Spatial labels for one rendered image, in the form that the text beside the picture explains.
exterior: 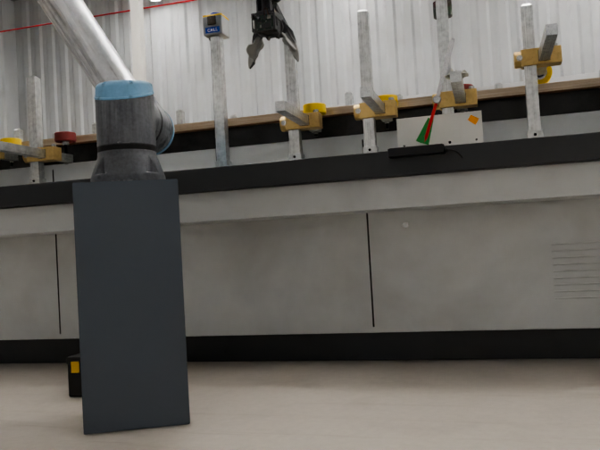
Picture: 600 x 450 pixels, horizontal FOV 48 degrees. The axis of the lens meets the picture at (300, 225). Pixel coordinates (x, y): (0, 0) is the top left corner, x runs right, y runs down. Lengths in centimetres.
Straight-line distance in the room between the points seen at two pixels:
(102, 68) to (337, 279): 106
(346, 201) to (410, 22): 781
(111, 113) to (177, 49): 938
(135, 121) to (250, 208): 67
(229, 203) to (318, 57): 791
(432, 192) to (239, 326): 88
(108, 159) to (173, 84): 927
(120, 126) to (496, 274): 131
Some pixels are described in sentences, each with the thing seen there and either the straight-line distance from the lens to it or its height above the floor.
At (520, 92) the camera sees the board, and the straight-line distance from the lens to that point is 238.
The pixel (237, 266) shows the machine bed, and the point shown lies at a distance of 254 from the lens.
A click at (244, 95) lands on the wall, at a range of 1044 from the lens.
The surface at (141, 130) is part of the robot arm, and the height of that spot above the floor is 73.
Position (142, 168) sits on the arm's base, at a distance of 175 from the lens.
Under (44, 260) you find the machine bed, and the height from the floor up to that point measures 42.
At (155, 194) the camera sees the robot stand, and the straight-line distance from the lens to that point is 170.
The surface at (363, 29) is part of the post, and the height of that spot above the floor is 110.
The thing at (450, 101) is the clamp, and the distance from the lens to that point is 219.
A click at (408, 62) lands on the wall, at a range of 978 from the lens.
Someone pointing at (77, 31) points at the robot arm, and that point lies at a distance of 209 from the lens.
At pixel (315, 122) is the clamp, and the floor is 82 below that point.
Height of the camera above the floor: 42
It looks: 2 degrees up
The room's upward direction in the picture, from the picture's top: 3 degrees counter-clockwise
